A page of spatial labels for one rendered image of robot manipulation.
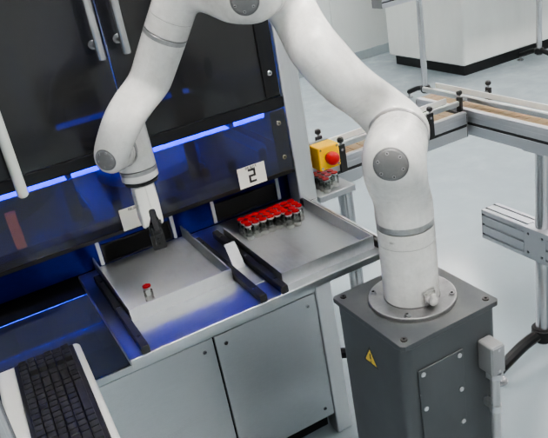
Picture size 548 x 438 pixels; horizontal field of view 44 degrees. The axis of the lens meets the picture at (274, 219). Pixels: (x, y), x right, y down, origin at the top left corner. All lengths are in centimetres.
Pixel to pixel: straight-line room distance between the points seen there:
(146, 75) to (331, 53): 38
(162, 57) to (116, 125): 16
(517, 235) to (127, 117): 155
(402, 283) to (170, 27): 69
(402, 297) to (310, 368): 86
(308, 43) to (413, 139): 26
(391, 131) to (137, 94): 52
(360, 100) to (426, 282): 40
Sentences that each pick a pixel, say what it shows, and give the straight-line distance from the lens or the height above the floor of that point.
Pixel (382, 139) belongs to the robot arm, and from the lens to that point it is 125.
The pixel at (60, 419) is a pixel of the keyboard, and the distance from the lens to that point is 148.
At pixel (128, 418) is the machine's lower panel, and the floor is 44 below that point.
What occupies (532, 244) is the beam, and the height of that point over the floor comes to 49.
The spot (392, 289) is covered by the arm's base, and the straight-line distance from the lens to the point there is 146.
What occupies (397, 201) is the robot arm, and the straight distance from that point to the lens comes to 133.
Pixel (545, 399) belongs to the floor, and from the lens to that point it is 259.
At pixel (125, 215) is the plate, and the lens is 178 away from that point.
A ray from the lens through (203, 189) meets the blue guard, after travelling 184.
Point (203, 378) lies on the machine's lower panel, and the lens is 208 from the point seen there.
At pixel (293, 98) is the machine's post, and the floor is 119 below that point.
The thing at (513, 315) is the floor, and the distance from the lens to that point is 300.
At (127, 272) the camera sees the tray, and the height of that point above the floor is 88.
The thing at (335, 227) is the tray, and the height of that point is 88.
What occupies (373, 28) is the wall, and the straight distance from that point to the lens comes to 773.
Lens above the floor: 168
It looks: 25 degrees down
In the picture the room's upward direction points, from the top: 10 degrees counter-clockwise
